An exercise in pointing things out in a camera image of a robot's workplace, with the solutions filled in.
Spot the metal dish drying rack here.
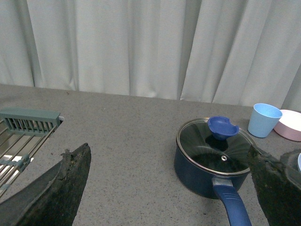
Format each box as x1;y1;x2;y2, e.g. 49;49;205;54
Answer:
0;107;64;196

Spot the white curtain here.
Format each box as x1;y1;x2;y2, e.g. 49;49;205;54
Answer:
0;0;301;111

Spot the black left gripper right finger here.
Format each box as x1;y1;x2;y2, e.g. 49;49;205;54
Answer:
247;146;301;226

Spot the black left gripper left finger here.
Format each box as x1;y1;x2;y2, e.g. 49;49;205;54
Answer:
0;143;91;226

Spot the dark blue saucepan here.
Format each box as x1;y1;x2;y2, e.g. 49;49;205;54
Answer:
174;117;253;226

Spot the light blue plastic cup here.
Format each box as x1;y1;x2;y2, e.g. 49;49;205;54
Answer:
248;103;283;138

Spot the light blue plate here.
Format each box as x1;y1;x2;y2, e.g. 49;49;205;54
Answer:
297;153;301;173

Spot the pink bowl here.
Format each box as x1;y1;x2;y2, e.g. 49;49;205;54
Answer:
274;109;301;142

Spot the glass lid with blue knob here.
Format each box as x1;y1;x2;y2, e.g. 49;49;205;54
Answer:
176;118;255;176

